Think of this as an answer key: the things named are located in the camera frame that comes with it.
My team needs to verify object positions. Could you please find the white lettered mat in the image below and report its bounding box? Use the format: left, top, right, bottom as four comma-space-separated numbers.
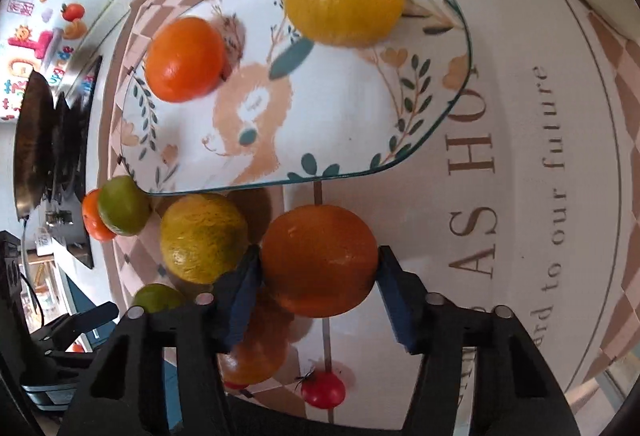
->
300, 0, 640, 427

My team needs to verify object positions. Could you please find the colourful wall sticker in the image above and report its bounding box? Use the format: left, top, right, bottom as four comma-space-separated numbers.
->
0, 28, 96, 121

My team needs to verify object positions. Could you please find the dark orange tangerine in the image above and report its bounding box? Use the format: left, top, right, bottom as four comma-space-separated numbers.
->
81, 189, 117, 241

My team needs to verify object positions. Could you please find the black wok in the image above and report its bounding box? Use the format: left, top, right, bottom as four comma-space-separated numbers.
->
12, 70, 58, 219

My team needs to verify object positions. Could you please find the floral oval plate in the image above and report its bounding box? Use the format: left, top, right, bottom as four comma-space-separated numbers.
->
120, 0, 473, 194

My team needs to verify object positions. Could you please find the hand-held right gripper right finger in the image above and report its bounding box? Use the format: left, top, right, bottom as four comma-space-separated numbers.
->
375, 245, 583, 436

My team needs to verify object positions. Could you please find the black gas stove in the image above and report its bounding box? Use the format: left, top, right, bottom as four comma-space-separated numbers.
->
47, 56, 103, 269

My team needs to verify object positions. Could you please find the green apple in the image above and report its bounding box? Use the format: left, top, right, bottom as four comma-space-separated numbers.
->
97, 176, 151, 237
132, 283, 187, 314

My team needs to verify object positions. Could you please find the yellow-green citrus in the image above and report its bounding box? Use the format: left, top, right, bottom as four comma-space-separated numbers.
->
160, 193, 249, 285

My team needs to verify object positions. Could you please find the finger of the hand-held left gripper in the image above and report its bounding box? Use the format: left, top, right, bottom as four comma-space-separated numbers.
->
31, 302, 121, 351

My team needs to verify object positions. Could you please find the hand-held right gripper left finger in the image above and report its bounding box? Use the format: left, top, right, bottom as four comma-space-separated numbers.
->
57, 243, 263, 436

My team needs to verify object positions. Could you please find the red cherry tomato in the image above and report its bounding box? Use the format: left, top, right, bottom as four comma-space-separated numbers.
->
301, 368, 347, 409

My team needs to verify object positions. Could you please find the brownish apple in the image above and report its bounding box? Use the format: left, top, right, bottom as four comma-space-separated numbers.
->
218, 286, 301, 387

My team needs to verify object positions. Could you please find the orange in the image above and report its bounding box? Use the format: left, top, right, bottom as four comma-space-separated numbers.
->
144, 16, 227, 104
260, 205, 379, 318

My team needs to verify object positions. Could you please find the blue cabinet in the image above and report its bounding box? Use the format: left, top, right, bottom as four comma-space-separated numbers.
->
57, 266, 121, 347

